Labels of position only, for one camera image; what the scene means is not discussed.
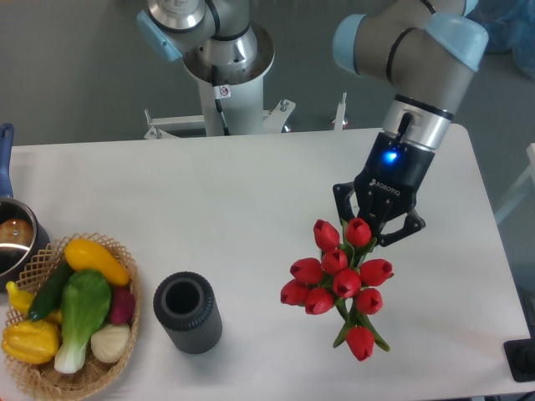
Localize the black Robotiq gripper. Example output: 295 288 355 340
333 132 435 247

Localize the red tulip bouquet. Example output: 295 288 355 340
280 217 394 361

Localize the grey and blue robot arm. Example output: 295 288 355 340
136 1 488 246

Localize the dark grey ribbed vase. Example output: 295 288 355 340
153 272 222 354

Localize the black device at table edge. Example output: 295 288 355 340
503 338 534 383

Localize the blue plastic bag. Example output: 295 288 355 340
467 0 534 80

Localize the yellow squash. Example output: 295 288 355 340
64 238 130 287

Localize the white garlic bulb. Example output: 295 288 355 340
90 324 130 363

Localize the green bok choy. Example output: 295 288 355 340
54 269 111 374

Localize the dark green cucumber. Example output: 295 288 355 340
28 260 74 322

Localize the small yellow gourd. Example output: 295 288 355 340
6 281 62 325

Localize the yellow bell pepper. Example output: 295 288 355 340
2 320 59 364

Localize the woven wicker basket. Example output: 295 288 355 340
4 233 141 400

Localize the white frame at right edge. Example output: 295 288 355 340
494 143 534 225

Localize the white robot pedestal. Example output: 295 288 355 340
143 24 349 140

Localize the black cable on pedestal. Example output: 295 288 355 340
211 64 232 136

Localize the blue handled saucepan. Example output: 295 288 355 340
1 123 49 294

